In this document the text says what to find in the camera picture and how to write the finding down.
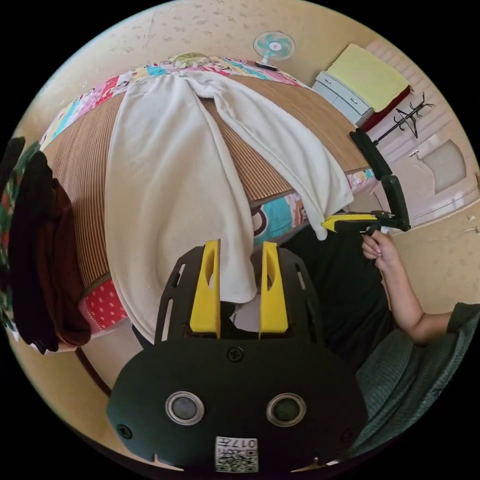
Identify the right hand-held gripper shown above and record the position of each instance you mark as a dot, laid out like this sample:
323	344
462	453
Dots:
384	221

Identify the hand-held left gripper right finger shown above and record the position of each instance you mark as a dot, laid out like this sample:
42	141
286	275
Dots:
273	296

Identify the person's body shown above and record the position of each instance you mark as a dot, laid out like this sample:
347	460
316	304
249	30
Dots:
348	300

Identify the black coat rack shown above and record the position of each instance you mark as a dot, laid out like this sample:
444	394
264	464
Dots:
407	112

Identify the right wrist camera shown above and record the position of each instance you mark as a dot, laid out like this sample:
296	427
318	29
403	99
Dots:
375	157

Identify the pile of clothes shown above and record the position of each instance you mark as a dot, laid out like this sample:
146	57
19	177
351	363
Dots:
37	243

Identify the bed with woven mat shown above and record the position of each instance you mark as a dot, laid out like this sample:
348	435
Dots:
86	168

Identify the white pants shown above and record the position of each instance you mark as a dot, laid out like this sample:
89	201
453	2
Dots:
168	168

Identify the pink door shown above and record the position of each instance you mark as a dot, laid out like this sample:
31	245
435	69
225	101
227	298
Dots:
442	168

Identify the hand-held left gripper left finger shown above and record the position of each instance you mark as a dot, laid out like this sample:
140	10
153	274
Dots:
205	292

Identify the person's right forearm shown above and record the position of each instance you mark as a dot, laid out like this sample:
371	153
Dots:
408	307

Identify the table fan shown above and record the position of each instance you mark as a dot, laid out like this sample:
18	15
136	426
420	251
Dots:
273	45

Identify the person's right hand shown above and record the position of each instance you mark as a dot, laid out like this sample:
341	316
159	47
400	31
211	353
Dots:
384	251

